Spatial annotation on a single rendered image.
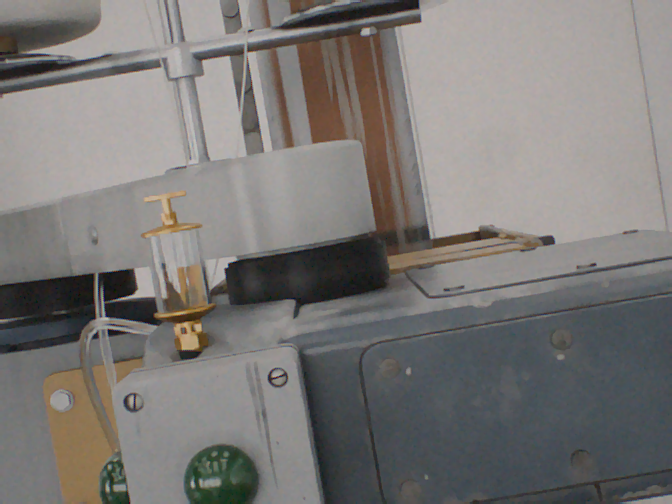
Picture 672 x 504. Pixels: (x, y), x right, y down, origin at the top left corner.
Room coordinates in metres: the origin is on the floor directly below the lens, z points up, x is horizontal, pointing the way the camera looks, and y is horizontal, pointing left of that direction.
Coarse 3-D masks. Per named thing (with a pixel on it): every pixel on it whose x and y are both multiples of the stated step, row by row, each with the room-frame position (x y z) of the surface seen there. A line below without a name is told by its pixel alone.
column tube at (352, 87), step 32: (256, 0) 1.07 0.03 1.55; (320, 0) 1.06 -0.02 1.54; (384, 32) 1.06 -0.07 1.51; (288, 64) 1.07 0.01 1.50; (320, 64) 1.06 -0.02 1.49; (352, 64) 1.06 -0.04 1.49; (384, 64) 1.06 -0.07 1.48; (288, 96) 1.07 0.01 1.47; (320, 96) 1.07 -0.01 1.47; (352, 96) 1.06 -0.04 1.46; (384, 96) 1.06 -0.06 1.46; (288, 128) 1.07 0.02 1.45; (320, 128) 1.06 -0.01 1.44; (352, 128) 1.06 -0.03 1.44; (384, 128) 1.06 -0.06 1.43; (384, 160) 1.06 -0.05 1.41; (416, 160) 1.07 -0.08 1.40; (384, 192) 1.06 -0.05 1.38; (416, 192) 1.07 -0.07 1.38; (384, 224) 1.06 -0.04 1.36; (416, 224) 1.06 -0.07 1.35
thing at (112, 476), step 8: (112, 456) 0.54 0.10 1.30; (120, 456) 0.54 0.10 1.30; (104, 464) 0.54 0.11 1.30; (112, 464) 0.54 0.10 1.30; (120, 464) 0.53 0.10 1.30; (104, 472) 0.54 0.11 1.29; (112, 472) 0.53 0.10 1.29; (120, 472) 0.53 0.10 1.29; (104, 480) 0.53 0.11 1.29; (112, 480) 0.53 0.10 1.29; (120, 480) 0.53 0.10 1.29; (104, 488) 0.53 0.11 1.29; (112, 488) 0.53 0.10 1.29; (120, 488) 0.53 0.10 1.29; (104, 496) 0.53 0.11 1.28; (112, 496) 0.53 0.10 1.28; (120, 496) 0.53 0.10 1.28; (128, 496) 0.53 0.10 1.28
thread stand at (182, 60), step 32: (352, 0) 0.85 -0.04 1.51; (384, 0) 0.87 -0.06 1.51; (416, 0) 0.89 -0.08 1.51; (448, 0) 0.92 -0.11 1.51; (256, 32) 0.91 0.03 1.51; (288, 32) 0.91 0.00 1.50; (320, 32) 0.91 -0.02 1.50; (352, 32) 0.91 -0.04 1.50; (0, 64) 0.86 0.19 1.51; (32, 64) 0.88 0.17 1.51; (64, 64) 0.91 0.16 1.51; (96, 64) 0.91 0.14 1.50; (128, 64) 0.91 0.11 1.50; (160, 64) 0.91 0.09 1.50; (192, 64) 0.91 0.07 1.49; (0, 96) 0.91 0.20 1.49; (192, 96) 0.91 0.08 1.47; (192, 128) 0.91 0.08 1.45; (192, 160) 0.91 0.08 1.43
